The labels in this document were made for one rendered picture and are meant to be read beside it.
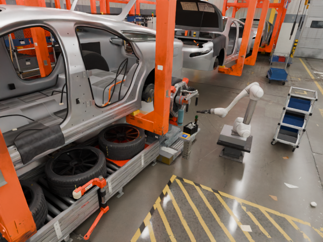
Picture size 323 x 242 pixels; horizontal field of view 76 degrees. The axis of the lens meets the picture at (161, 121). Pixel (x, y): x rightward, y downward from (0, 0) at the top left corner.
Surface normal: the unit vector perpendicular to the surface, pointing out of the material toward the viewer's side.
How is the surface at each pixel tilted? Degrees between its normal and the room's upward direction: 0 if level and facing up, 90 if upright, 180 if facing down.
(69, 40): 71
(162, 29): 90
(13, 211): 90
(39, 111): 55
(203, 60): 90
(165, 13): 90
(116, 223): 0
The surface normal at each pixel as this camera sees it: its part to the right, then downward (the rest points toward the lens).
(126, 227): 0.04, -0.89
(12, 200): 0.84, 0.28
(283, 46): -0.43, 0.40
